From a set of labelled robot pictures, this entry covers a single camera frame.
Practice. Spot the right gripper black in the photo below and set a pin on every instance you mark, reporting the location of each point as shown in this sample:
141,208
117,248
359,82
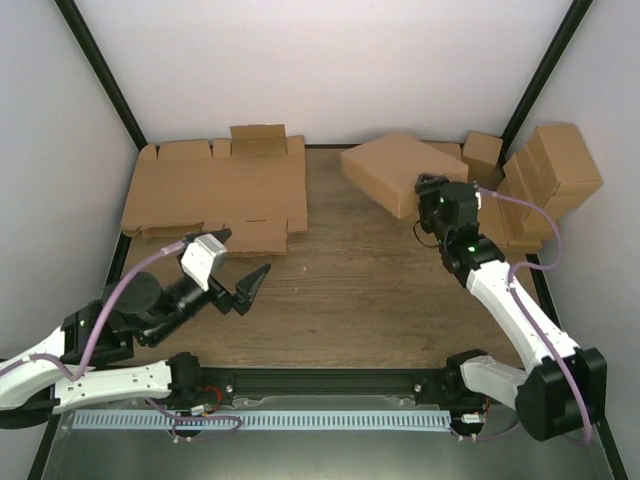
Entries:
428,193

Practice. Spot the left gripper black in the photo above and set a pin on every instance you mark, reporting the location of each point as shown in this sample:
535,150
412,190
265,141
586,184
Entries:
247,291

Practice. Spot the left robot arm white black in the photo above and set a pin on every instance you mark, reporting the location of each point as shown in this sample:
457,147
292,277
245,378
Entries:
79,363

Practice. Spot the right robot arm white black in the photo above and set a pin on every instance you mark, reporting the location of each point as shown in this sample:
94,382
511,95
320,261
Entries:
561,387

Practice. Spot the large folded cardboard box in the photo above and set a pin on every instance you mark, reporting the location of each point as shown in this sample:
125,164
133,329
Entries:
450,148

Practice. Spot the small folded box at back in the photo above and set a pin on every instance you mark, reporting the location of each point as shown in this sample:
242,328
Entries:
481,152

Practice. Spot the middle folded box right stack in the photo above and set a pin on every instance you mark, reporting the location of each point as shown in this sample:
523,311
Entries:
526,183

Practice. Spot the folded box stack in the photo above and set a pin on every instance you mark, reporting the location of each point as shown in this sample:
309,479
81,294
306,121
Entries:
526,229
568,173
526,183

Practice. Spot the lower folded box right stack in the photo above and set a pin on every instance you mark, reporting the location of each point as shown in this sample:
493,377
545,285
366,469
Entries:
526,229

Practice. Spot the top folded box right stack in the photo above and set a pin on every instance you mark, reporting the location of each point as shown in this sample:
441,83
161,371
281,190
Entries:
568,173

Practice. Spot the stack of flat cardboard blanks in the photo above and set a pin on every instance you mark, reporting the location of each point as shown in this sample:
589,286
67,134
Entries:
252,182

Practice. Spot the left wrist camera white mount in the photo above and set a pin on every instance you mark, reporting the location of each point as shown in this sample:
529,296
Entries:
202,256

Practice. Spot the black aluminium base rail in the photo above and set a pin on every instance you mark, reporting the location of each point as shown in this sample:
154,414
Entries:
424,385

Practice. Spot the light blue slotted cable duct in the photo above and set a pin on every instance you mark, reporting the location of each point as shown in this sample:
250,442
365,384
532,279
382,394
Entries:
402,420

